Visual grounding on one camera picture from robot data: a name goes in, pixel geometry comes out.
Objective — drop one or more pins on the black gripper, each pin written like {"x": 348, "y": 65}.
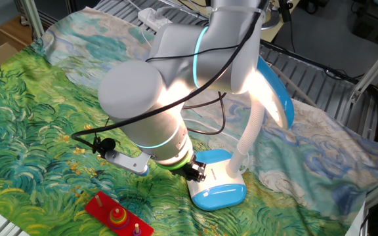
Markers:
{"x": 187, "y": 167}

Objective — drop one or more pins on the blue and white desk lamp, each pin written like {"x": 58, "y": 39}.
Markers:
{"x": 213, "y": 193}

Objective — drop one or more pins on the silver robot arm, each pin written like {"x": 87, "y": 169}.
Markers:
{"x": 136, "y": 91}

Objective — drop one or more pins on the red peg board toy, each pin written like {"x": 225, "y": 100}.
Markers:
{"x": 95, "y": 209}

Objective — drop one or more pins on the white power strip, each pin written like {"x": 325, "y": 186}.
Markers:
{"x": 153, "y": 19}

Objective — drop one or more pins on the painted landscape tablecloth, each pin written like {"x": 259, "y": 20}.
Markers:
{"x": 28, "y": 164}

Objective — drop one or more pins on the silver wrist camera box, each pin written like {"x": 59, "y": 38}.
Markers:
{"x": 126, "y": 162}

